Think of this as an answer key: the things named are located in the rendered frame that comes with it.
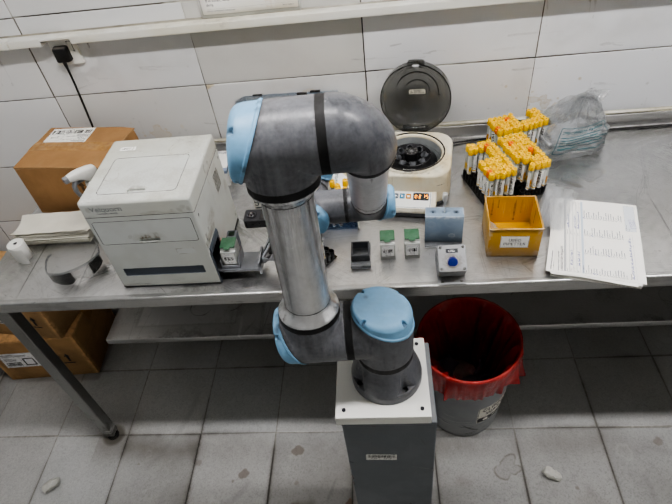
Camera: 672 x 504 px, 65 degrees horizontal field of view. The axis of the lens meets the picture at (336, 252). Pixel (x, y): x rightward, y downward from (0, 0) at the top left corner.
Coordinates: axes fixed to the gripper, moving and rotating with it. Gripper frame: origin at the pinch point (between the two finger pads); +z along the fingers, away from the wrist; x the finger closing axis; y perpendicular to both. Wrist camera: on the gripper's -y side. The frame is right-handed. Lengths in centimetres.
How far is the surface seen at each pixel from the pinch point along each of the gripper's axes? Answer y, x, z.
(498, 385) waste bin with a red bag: 84, -9, 13
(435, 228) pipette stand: 39.6, 6.7, -24.2
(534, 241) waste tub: 61, 0, -36
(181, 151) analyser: -28.5, 15.0, -12.7
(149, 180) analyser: -32.9, 3.2, -10.2
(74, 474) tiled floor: -31, -19, 125
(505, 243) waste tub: 55, 1, -32
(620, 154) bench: 95, 43, -50
